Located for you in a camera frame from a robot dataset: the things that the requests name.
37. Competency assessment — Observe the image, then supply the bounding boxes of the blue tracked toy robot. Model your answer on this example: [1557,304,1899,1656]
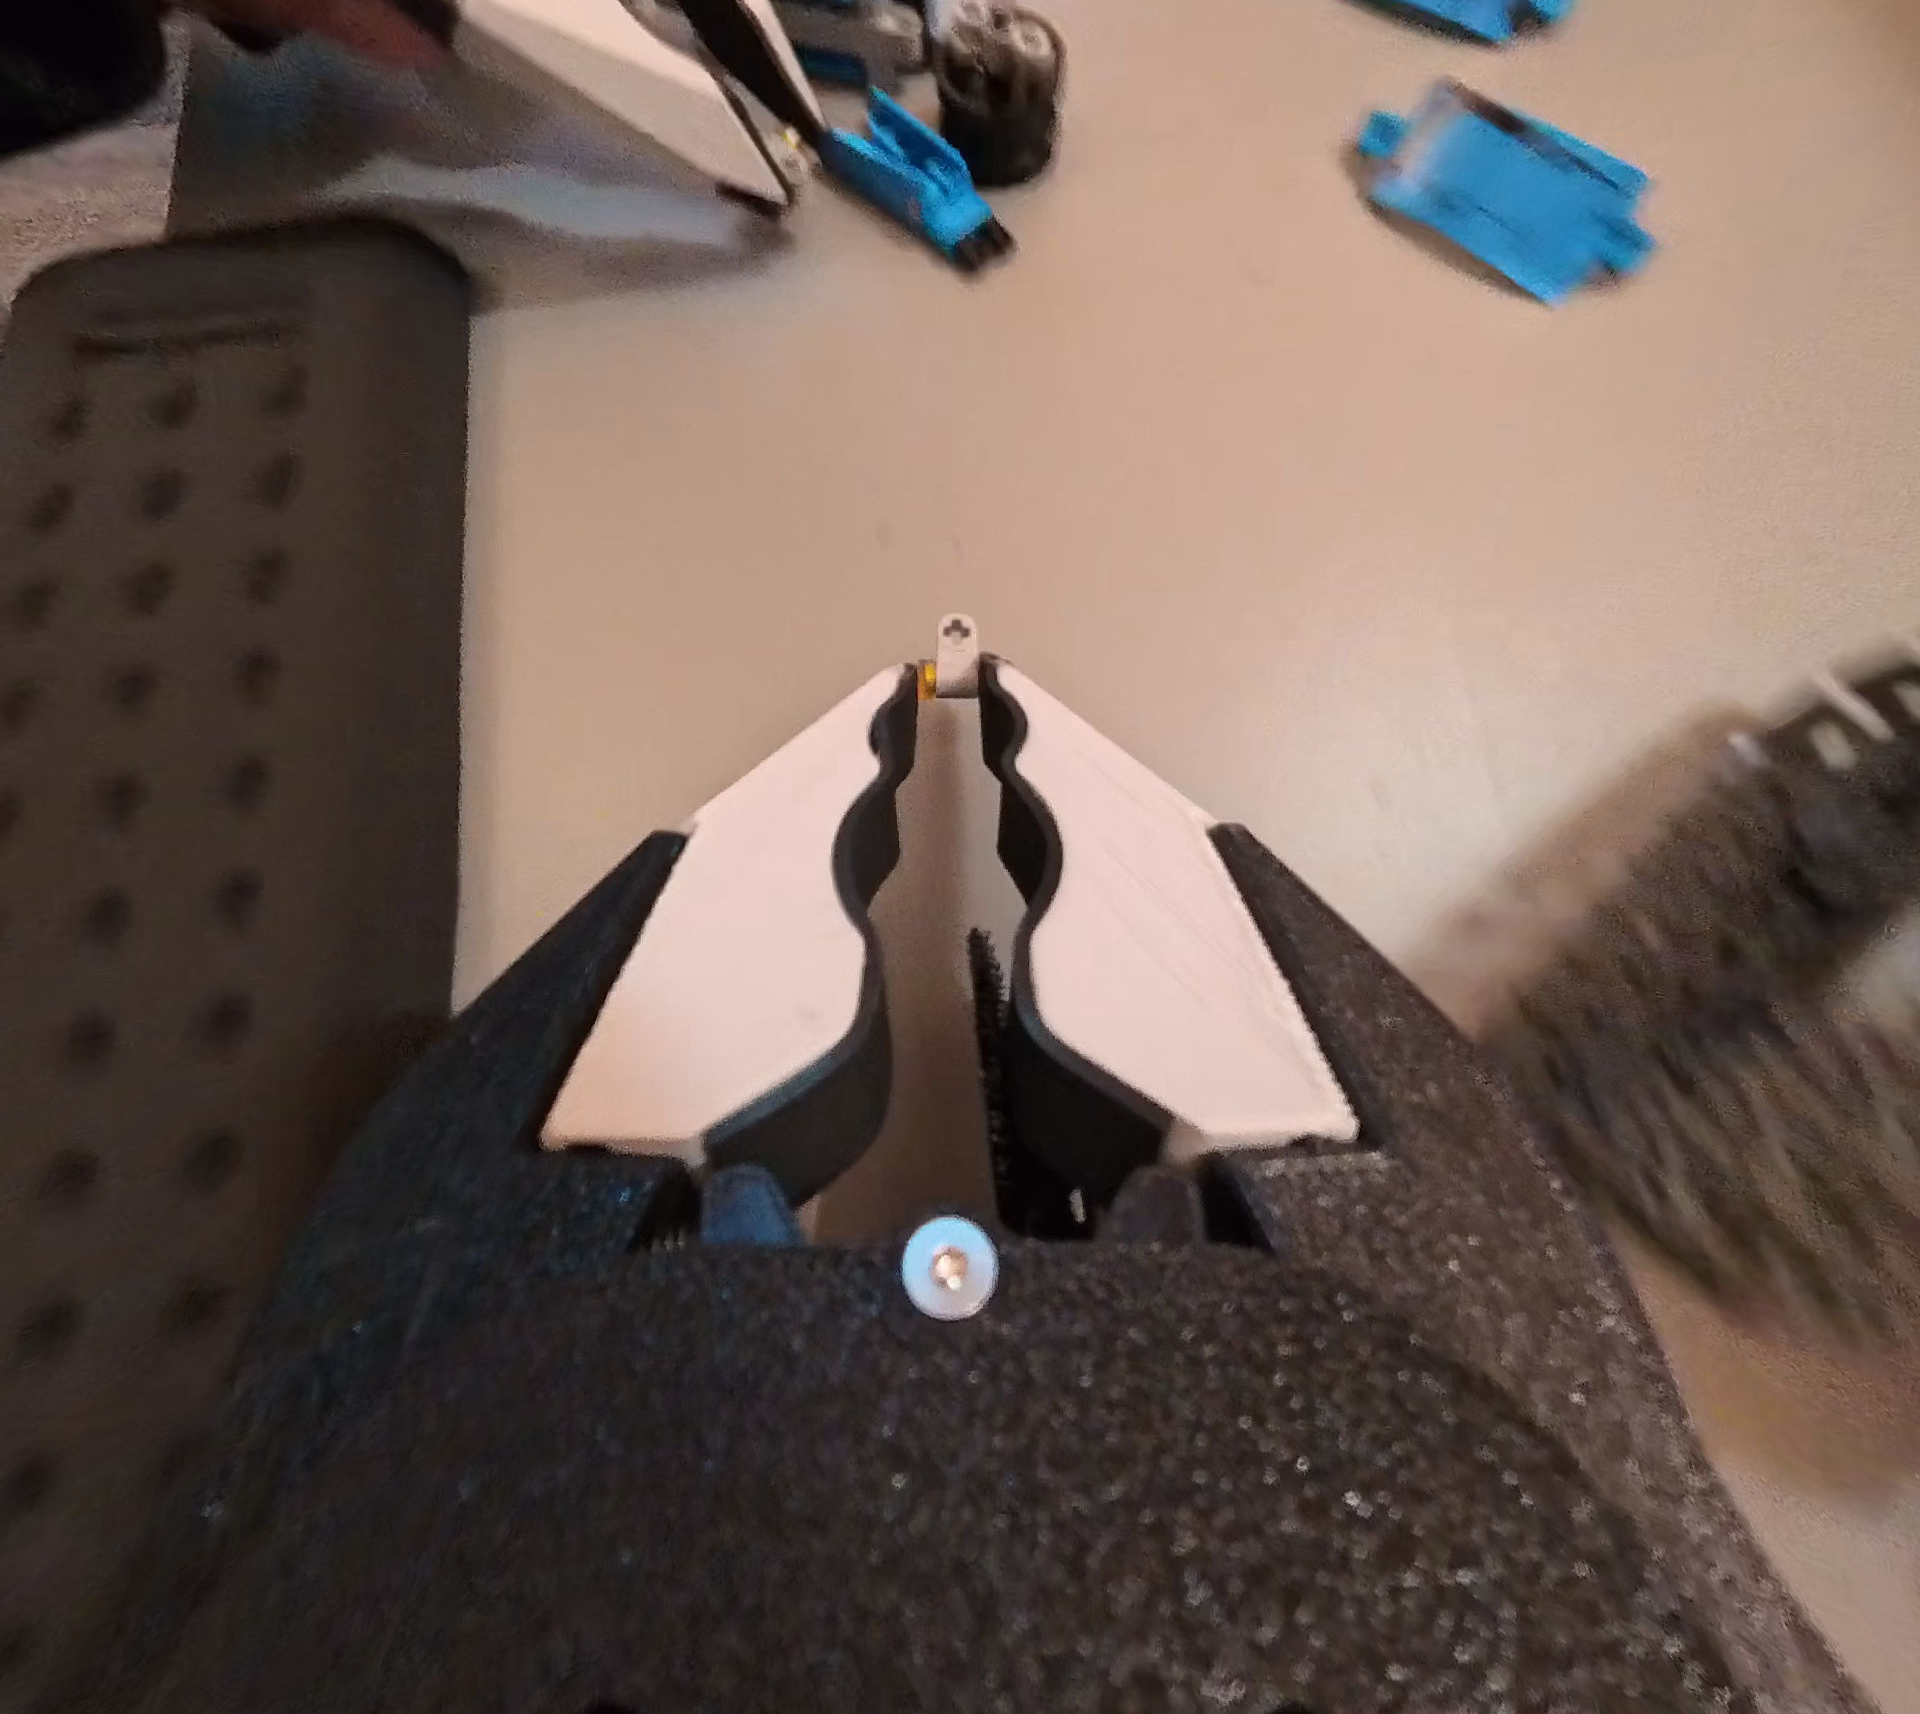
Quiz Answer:
[1486,650,1920,1354]

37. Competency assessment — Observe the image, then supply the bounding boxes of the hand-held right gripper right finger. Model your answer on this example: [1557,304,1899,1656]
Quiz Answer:
[985,664,1360,1159]

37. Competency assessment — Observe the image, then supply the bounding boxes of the small blue brick piece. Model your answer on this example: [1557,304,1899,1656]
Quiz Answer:
[721,0,1065,276]

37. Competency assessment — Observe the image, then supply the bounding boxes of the black dimpled mat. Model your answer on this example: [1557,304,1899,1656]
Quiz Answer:
[0,213,480,1656]

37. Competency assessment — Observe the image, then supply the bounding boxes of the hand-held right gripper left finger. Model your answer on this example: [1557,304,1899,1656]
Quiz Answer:
[548,664,909,1169]

